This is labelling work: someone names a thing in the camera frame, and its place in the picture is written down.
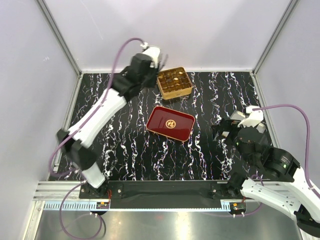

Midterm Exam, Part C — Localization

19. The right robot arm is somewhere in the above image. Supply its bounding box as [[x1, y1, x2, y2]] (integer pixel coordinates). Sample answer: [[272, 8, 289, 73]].
[[211, 119, 320, 238]]

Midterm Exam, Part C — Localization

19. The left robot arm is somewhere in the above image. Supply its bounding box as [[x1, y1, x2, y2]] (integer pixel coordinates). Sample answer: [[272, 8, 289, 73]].
[[57, 46, 162, 198]]

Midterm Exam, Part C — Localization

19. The gold chocolate tin box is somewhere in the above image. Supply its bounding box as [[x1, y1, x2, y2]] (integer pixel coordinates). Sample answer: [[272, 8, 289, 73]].
[[157, 67, 193, 100]]

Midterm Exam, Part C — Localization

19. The red lacquer tray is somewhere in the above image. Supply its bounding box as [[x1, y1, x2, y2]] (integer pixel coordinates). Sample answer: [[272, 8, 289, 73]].
[[146, 106, 196, 142]]

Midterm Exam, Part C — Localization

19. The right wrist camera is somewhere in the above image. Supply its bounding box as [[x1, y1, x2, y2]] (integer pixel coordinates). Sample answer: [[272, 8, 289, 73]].
[[237, 105, 264, 128]]

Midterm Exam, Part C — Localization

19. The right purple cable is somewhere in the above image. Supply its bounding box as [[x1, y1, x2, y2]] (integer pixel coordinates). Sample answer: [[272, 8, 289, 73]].
[[252, 104, 320, 195]]

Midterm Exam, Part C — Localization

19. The purple cable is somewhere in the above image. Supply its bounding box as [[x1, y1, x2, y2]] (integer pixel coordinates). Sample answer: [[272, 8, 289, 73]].
[[252, 104, 320, 195], [48, 37, 146, 238]]

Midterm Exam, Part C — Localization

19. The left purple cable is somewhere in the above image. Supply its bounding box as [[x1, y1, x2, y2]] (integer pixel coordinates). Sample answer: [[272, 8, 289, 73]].
[[48, 37, 146, 238]]

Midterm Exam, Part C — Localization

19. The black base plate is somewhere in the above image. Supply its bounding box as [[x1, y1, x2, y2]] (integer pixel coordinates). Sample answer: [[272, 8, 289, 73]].
[[79, 180, 243, 209]]

